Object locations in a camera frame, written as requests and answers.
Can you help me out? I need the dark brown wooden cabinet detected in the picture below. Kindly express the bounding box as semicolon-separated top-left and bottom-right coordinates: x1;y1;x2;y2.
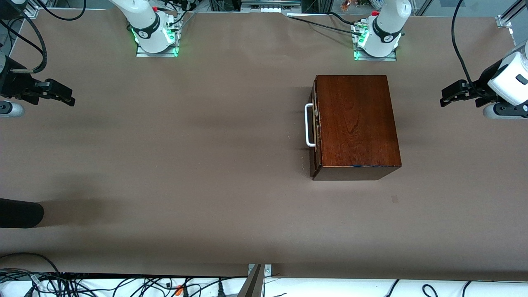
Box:
313;74;402;181

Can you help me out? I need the black ribbed cylinder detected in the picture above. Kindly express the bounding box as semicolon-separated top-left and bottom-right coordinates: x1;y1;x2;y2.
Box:
0;198;45;229

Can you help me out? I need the dark diagonal bar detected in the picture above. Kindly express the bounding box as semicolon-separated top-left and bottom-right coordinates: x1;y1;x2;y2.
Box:
237;264;264;297

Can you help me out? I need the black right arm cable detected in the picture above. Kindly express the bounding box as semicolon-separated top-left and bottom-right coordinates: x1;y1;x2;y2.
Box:
12;12;48;74

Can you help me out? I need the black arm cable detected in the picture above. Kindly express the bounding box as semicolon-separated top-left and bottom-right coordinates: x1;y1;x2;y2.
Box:
12;12;48;74
452;0;483;95

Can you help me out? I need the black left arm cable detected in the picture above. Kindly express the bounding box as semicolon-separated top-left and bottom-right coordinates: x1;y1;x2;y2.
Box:
452;0;483;95

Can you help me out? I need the black looped cable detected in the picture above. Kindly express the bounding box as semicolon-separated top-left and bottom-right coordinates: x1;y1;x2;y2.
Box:
36;0;86;21

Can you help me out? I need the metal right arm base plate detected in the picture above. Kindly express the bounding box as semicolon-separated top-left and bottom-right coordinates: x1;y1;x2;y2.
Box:
135;39;179;58

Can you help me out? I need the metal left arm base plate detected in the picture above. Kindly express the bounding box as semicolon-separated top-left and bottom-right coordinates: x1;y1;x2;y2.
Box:
353;23;397;61

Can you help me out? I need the short black table cable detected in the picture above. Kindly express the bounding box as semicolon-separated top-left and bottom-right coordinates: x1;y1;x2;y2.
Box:
328;12;363;27

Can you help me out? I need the long black table cable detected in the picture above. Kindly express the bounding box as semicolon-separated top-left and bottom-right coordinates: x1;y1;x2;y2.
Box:
287;15;361;37

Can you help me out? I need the thick black arched cable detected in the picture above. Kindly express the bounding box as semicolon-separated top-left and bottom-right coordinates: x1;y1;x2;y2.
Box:
0;252;62;275

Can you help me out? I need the grey braided cable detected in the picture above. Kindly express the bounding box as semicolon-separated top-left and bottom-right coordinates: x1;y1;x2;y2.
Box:
0;268;40;284

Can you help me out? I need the grey metal rail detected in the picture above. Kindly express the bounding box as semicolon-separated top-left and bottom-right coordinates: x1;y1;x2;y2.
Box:
241;0;302;9

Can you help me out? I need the silver metal bracket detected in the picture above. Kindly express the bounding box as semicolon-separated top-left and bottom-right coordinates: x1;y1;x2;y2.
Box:
247;264;272;285

